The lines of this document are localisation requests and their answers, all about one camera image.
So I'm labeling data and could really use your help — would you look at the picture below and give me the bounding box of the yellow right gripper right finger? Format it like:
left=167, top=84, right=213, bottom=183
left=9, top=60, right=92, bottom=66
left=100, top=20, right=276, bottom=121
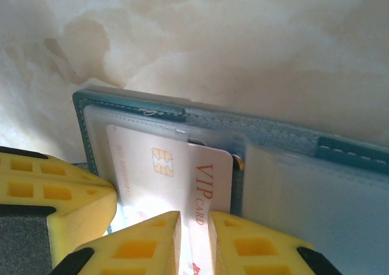
left=209, top=211, right=344, bottom=275

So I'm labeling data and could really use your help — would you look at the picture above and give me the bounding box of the white chip card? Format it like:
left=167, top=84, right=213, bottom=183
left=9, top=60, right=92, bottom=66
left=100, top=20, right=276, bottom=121
left=105, top=123, right=190, bottom=227

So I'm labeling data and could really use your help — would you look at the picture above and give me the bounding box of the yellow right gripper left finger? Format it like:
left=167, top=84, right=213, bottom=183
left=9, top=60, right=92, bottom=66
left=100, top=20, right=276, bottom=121
left=53, top=211, right=181, bottom=275

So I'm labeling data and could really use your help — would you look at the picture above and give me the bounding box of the white red-lettered VIP card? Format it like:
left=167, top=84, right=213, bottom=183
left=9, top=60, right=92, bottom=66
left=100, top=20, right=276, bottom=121
left=179, top=143, right=234, bottom=275

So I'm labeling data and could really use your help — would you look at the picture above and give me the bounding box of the teal leather card holder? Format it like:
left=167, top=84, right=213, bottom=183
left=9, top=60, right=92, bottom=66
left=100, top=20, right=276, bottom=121
left=72, top=88, right=389, bottom=275

